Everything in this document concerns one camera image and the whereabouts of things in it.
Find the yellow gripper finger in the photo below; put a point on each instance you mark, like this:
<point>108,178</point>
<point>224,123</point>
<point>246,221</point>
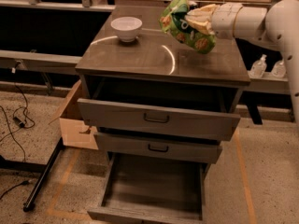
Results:
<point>203,12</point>
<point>204,27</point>

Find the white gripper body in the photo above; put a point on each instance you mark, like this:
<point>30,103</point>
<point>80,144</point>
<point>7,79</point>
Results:
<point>223,20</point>

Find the green rice chip bag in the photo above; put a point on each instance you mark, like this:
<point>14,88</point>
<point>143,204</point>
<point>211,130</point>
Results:
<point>175,21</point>

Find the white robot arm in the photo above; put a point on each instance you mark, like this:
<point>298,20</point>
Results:
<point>274,28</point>

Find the grey drawer cabinet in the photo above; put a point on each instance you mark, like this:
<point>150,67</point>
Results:
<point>157,70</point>

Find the top grey drawer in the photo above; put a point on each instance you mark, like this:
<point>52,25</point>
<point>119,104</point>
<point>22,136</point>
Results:
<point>158,119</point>

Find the grey drawer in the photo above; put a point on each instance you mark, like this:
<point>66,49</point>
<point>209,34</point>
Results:
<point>158,148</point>
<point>146,190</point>
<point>158,119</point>

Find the middle grey drawer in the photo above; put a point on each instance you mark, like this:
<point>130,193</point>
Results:
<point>158,148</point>

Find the bottom grey drawer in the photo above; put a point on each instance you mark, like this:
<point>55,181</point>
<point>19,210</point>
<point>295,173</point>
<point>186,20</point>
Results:
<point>146,190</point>

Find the left clear sanitizer bottle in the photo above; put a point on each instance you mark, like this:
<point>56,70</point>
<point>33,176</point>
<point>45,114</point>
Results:
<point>258,68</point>

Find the clear sanitizer bottle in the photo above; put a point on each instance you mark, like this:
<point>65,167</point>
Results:
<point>279,69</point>
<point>258,68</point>

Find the right clear sanitizer bottle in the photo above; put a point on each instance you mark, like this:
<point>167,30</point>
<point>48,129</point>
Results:
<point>279,69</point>

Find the white bowl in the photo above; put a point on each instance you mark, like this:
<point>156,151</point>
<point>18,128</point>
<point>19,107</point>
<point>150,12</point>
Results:
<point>127,28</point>

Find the cardboard box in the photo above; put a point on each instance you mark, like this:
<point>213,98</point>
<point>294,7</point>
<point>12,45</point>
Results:
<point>74,131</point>

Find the black metal floor frame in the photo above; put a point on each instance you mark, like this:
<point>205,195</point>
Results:
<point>42,169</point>

